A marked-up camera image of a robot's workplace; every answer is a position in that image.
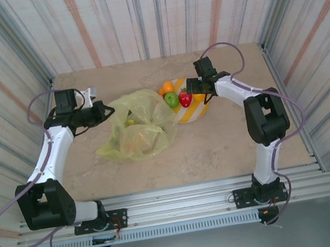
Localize round orange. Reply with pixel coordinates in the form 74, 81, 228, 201
193, 91, 208, 102

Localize red strawberry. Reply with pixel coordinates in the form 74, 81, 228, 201
178, 87, 194, 109

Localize green apple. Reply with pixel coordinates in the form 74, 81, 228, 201
163, 90, 180, 108

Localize orange pear-shaped fruit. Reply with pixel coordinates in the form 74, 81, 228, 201
157, 80, 176, 96

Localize yellow plastic bag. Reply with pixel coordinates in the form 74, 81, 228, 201
87, 85, 183, 168

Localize yellow white striped plate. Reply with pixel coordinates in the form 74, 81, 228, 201
164, 74, 210, 125

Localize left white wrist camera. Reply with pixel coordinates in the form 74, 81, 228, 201
74, 85, 100, 109

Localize aluminium rail frame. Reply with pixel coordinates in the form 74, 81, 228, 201
11, 160, 330, 246

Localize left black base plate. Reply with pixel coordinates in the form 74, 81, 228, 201
72, 208, 130, 236

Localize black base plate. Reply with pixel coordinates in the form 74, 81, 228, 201
72, 208, 130, 236
231, 181, 290, 210

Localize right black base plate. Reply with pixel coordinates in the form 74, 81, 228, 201
231, 181, 290, 210

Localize slotted grey cable duct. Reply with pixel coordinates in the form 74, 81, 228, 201
30, 210, 263, 247

